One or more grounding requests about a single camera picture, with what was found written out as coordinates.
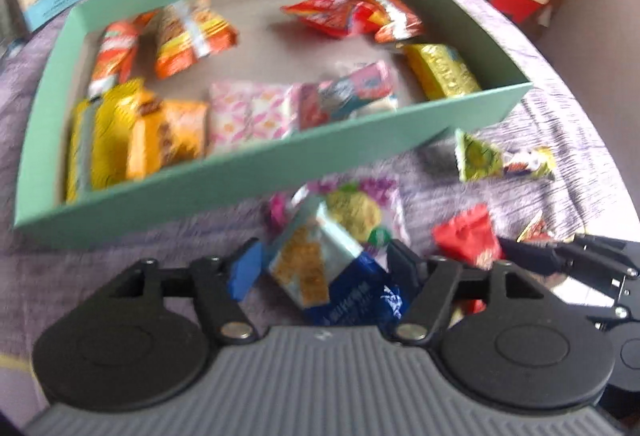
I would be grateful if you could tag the small red snack packet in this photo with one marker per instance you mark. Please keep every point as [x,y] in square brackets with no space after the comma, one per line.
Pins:
[467,236]

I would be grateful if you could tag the orange cream snack packet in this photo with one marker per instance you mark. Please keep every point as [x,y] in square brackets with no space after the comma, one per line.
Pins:
[387,10]

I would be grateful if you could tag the blue cracker packet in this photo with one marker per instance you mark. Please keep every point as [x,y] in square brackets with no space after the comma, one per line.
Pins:
[320,261]

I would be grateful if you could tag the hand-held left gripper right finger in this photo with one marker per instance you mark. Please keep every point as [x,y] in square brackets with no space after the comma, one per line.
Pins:
[401,266]

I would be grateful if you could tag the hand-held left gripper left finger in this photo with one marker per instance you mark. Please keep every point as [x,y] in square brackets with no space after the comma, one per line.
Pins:
[245,272]

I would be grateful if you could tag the pink purple snack packet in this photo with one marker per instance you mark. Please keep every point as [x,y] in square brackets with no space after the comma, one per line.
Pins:
[360,206]

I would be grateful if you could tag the pink patterned snack packet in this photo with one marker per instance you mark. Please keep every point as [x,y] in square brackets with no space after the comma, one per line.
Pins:
[250,115]

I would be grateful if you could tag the small red gold packet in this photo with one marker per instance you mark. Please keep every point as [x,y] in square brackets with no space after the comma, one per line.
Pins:
[536,230]

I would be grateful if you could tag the purple striped blanket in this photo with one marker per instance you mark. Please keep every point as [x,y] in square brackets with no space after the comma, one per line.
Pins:
[550,115]

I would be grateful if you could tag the red rainbow candy packet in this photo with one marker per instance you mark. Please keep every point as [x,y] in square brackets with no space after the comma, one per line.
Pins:
[327,15]

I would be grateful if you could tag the gold yellow snack packet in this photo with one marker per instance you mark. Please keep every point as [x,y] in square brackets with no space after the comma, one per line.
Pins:
[442,70]

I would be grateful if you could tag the pink blue cartoon packet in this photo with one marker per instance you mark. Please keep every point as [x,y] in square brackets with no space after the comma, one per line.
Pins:
[350,93]

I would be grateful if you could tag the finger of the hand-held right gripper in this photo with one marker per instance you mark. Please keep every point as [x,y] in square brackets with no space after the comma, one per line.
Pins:
[535,256]
[625,301]

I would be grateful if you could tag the orange chocolate snack packet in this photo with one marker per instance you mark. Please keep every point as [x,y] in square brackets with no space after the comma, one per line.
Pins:
[170,135]

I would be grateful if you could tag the orange-red long snack packet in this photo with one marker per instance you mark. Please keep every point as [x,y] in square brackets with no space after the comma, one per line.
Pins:
[112,58]

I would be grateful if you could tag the green triangular snack packet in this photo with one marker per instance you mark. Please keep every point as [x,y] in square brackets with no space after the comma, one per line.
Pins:
[480,155]

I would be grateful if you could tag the green cardboard box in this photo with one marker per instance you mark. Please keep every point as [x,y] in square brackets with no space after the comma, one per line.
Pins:
[200,196]

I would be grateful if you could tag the orange silver-striped snack packet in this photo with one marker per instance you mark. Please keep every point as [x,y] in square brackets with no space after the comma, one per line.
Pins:
[192,38]

